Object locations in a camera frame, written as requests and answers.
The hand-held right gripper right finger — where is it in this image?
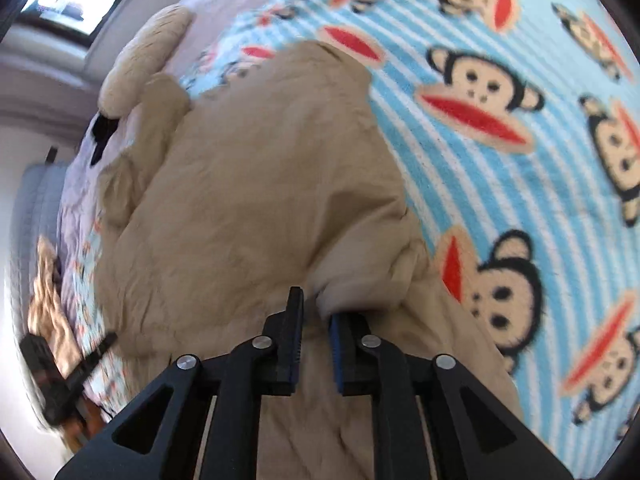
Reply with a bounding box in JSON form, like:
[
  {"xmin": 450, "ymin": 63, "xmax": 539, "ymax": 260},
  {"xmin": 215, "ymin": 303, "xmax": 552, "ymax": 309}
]
[{"xmin": 327, "ymin": 310, "xmax": 576, "ymax": 480}]

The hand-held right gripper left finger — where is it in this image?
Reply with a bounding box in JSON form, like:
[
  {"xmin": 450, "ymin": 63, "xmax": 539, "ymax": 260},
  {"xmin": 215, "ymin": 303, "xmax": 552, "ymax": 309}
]
[{"xmin": 54, "ymin": 286, "xmax": 306, "ymax": 480}]

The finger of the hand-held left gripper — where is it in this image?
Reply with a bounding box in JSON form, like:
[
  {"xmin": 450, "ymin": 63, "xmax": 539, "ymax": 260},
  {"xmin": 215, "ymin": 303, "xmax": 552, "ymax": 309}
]
[{"xmin": 69, "ymin": 331, "xmax": 119, "ymax": 392}]

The tan padded jacket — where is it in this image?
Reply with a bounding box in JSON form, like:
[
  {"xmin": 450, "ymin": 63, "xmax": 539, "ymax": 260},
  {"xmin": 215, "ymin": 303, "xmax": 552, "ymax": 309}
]
[{"xmin": 92, "ymin": 40, "xmax": 526, "ymax": 480}]

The beige striped cloth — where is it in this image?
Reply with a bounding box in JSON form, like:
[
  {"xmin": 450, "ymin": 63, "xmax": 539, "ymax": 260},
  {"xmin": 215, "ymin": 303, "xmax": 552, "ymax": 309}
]
[{"xmin": 27, "ymin": 235, "xmax": 86, "ymax": 376}]

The black cloth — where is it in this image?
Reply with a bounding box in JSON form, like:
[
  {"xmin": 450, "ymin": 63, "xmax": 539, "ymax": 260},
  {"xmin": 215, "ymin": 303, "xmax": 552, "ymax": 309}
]
[{"xmin": 89, "ymin": 112, "xmax": 118, "ymax": 167}]

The striped monkey printed blanket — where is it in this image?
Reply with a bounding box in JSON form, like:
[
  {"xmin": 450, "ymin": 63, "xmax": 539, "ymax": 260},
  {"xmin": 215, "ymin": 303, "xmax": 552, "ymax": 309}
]
[{"xmin": 60, "ymin": 0, "xmax": 640, "ymax": 466}]

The cream round pillow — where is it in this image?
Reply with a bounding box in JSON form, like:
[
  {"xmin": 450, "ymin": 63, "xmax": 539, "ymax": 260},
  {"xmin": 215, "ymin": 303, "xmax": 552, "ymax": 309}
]
[{"xmin": 97, "ymin": 4, "xmax": 195, "ymax": 118}]

